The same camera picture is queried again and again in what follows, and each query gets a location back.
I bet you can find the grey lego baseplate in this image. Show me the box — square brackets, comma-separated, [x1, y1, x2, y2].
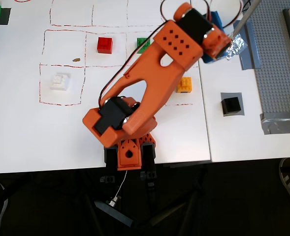
[240, 0, 290, 118]

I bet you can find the white wire with connector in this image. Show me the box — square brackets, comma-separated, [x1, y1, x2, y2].
[109, 169, 128, 207]

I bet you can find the metal pole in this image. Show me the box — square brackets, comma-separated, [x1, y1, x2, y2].
[232, 0, 262, 40]

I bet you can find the silver duct tape strip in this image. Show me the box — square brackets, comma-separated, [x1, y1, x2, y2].
[259, 112, 290, 135]

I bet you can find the white lego block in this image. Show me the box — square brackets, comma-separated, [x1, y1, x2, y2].
[49, 72, 71, 92]

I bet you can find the grey square marker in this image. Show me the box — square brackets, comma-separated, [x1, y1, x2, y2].
[220, 92, 245, 117]

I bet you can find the gripper servo cable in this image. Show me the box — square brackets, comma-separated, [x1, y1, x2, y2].
[207, 0, 244, 28]

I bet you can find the yellow lego block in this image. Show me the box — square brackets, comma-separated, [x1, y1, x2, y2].
[176, 77, 193, 94]

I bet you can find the thin black cable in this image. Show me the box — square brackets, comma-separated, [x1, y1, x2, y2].
[240, 0, 253, 16]

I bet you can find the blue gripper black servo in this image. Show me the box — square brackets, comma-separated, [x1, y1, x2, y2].
[201, 11, 225, 65]

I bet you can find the crumpled aluminium foil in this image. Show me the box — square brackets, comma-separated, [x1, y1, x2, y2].
[225, 33, 248, 61]

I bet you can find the black lego block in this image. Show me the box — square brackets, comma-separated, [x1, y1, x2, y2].
[221, 96, 242, 117]

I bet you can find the dark grey floor leg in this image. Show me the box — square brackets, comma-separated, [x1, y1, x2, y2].
[149, 190, 202, 227]
[94, 200, 133, 228]

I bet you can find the red lego block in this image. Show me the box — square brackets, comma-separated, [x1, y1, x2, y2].
[97, 37, 114, 54]

